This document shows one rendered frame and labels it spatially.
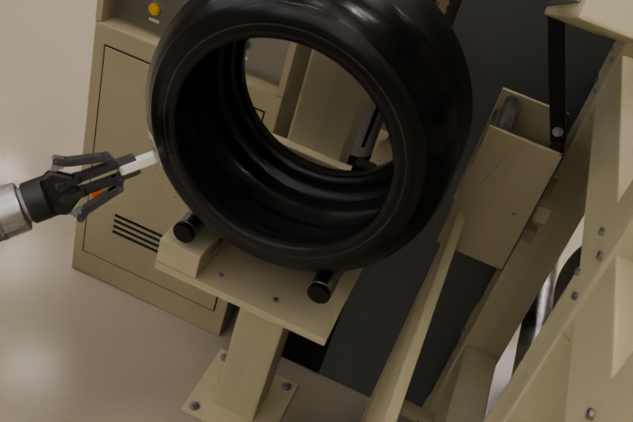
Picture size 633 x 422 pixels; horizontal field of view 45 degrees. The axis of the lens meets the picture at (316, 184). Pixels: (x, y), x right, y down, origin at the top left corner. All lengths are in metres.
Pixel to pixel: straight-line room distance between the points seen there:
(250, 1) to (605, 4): 0.63
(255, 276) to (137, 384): 0.89
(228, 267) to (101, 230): 0.99
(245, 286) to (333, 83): 0.46
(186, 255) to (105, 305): 1.09
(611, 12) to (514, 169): 0.85
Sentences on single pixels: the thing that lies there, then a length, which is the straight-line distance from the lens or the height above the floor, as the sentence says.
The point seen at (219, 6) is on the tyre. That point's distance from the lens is 1.24.
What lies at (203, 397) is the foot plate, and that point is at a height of 0.01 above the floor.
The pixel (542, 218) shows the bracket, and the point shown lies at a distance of 1.61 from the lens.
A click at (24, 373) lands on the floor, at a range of 2.39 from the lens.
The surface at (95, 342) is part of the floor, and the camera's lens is 2.47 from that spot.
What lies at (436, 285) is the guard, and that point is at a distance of 1.40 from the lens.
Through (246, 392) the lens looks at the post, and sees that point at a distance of 2.27.
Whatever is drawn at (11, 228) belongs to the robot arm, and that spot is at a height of 0.94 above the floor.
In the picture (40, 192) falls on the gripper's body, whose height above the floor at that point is 0.99.
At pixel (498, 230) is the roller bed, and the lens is 1.62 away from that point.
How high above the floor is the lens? 1.86
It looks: 35 degrees down
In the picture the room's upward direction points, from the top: 18 degrees clockwise
